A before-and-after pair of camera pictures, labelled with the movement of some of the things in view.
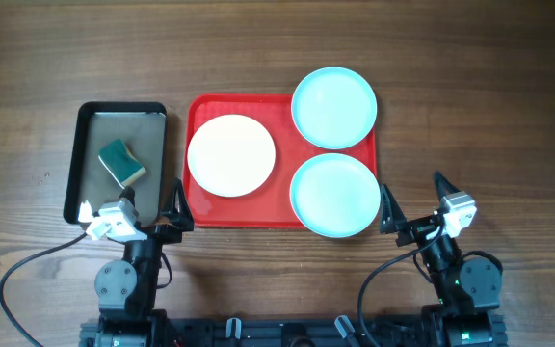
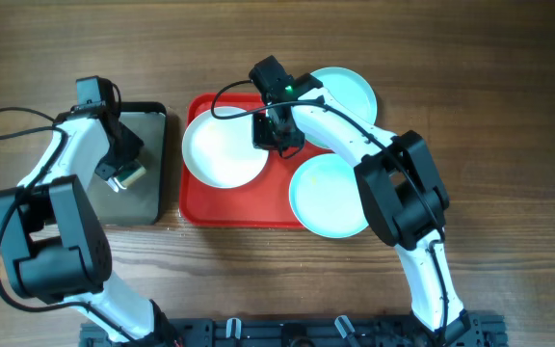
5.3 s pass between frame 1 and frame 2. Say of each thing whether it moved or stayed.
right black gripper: moved
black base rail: stayed
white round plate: moved
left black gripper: moved
